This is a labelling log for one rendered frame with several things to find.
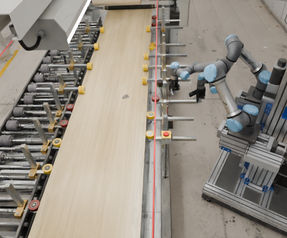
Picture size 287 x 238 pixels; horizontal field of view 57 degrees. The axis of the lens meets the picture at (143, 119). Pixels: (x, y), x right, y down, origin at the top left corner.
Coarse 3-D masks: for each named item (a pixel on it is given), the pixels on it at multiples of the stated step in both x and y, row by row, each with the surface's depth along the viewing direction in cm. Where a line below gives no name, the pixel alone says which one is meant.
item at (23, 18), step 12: (0, 0) 49; (12, 0) 49; (24, 0) 49; (36, 0) 54; (48, 0) 60; (0, 12) 45; (12, 12) 45; (24, 12) 49; (36, 12) 54; (0, 24) 53; (24, 24) 49
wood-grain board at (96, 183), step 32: (128, 32) 379; (96, 64) 322; (128, 64) 318; (96, 96) 277; (96, 128) 243; (128, 128) 241; (64, 160) 218; (96, 160) 216; (128, 160) 215; (64, 192) 196; (96, 192) 195; (128, 192) 194; (64, 224) 179; (96, 224) 178; (128, 224) 177
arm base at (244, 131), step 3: (246, 126) 205; (249, 126) 205; (252, 126) 206; (243, 129) 208; (246, 129) 207; (249, 129) 207; (252, 129) 207; (240, 132) 210; (243, 132) 209; (246, 132) 208; (249, 132) 210; (252, 132) 209; (246, 135) 209; (249, 135) 210
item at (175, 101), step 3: (156, 102) 273; (159, 102) 273; (168, 102) 272; (171, 102) 272; (174, 102) 272; (177, 102) 272; (180, 102) 272; (183, 102) 271; (186, 102) 271; (189, 102) 271; (192, 102) 271; (195, 102) 271
